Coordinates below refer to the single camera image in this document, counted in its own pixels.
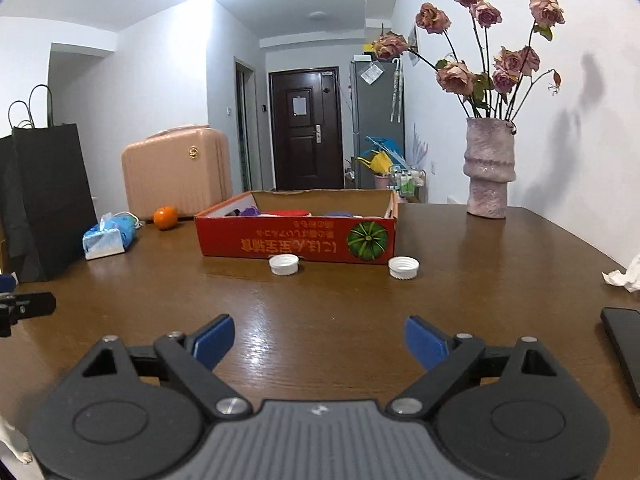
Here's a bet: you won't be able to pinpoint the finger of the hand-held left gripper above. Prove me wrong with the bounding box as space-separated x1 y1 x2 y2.
0 291 57 337

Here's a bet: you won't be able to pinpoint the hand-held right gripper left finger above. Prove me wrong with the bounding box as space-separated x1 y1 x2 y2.
81 314 252 418

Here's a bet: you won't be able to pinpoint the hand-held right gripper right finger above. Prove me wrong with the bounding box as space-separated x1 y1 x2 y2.
387 315 559 418

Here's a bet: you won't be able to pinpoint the white bottle cap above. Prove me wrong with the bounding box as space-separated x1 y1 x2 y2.
388 256 419 280
269 254 300 276

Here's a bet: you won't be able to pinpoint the red cardboard box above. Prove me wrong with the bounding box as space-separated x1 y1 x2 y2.
195 189 400 265

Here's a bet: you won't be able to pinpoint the blue tissue pack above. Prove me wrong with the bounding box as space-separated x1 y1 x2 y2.
82 212 141 261

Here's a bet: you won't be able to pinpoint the black paper bag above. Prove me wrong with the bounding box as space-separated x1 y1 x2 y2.
0 84 99 282

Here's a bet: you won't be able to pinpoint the orange fruit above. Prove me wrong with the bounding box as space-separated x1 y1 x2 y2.
153 206 178 231

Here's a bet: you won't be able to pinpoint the pink suitcase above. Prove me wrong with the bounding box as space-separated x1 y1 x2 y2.
121 127 233 221

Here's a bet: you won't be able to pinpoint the pink ceramic vase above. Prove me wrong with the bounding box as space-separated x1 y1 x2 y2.
462 117 517 219

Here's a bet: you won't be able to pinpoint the blue and yellow umbrellas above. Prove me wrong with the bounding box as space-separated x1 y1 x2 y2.
356 136 405 176

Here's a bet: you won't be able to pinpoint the purple feather decoration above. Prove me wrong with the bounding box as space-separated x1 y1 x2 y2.
412 122 430 171

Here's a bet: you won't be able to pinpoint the black smartphone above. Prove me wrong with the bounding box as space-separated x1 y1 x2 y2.
600 307 640 408

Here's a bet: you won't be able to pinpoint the dark brown entrance door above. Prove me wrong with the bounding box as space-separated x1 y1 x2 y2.
268 66 346 192

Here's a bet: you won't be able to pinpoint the crumpled white tissue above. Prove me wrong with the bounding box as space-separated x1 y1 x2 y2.
602 254 640 293

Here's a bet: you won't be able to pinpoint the grey refrigerator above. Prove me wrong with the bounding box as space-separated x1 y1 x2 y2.
349 56 406 191

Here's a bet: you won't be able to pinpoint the hanging white umbrellas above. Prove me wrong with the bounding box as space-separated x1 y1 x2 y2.
390 57 404 123

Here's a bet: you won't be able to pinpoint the dried pink roses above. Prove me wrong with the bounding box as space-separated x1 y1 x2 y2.
371 0 566 122

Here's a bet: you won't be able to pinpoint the wire rack with bottles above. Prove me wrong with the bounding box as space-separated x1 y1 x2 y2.
392 167 426 203

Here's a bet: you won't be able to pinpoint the side door frame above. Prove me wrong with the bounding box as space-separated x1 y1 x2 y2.
235 59 262 194

